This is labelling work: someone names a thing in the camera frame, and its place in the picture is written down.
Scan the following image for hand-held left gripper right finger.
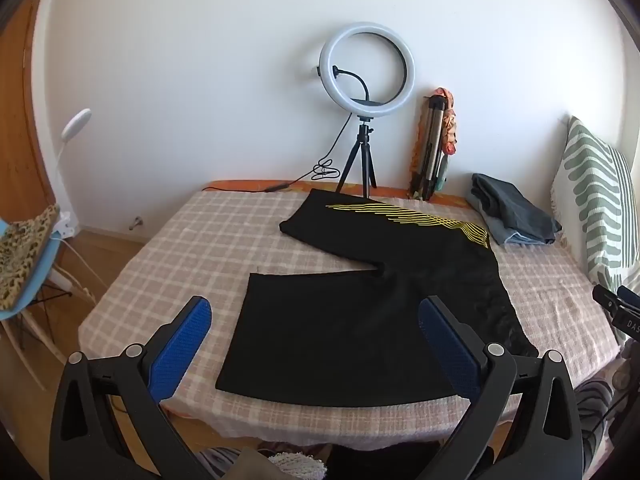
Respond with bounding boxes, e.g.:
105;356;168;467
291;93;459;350
418;295;585;480

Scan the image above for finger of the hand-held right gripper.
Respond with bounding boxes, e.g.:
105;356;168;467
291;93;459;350
592;284;624;313

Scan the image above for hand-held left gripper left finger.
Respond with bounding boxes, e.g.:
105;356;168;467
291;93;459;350
54;296;212;480

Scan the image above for black pants with yellow stripes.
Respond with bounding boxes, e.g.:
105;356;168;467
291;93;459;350
215;188;538;408

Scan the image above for green leaf pattern pillow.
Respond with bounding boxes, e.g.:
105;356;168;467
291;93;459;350
550;116;640;302

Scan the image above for pink checked blanket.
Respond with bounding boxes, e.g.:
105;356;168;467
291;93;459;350
77;187;624;449

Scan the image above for striped grey trouser leg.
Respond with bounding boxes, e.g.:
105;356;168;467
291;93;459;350
570;379;617;467
196;447;243;480

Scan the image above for blue-grey folded garment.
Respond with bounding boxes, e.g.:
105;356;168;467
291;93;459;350
470;194;559;247

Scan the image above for dark grey folded garment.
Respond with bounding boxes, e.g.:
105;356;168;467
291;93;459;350
472;173;564;244

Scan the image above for light blue chair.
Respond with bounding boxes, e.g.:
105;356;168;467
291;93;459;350
0;205;102;392

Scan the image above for white knitted cloth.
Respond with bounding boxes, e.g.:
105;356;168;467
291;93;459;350
269;451;328;480

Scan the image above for leopard print cushion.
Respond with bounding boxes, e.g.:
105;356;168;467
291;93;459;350
0;204;61;314

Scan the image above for folded silver tripod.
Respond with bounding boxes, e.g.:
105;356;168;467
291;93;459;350
410;94;449;201

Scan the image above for small black tripod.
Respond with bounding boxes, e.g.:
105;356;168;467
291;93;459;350
334;116;377;199

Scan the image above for orange floral scarf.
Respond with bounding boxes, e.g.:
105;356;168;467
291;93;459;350
407;87;460;197

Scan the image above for white clip lamp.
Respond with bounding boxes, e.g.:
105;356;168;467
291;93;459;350
47;108;94;237

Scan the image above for wooden door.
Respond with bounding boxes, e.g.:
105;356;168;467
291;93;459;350
0;0;62;227

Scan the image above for black power cable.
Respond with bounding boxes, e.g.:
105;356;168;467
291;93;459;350
202;112;354;194

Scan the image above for white ring light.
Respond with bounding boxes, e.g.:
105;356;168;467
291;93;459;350
317;21;416;120

